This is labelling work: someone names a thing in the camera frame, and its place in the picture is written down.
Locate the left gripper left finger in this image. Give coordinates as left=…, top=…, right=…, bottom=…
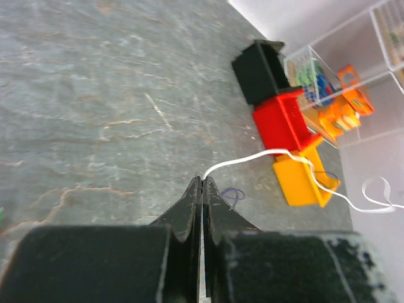
left=1, top=177, right=202, bottom=302

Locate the black plastic bin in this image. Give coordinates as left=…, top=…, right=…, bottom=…
left=232, top=39, right=302, bottom=107

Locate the white wire shelf rack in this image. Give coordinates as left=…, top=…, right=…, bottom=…
left=283, top=1, right=403, bottom=148

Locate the black wire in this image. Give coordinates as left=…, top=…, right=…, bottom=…
left=312, top=170, right=339, bottom=192

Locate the yellow plastic bin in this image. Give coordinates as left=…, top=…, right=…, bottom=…
left=273, top=143, right=340, bottom=208

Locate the blue green box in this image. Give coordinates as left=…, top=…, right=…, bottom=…
left=295, top=60, right=336, bottom=108

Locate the red plastic bin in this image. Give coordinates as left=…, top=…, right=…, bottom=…
left=252, top=88, right=323, bottom=152

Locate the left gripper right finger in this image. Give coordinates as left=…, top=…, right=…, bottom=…
left=202, top=177, right=398, bottom=302

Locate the orange snack packs stack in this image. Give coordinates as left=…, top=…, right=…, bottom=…
left=318, top=64, right=374, bottom=140

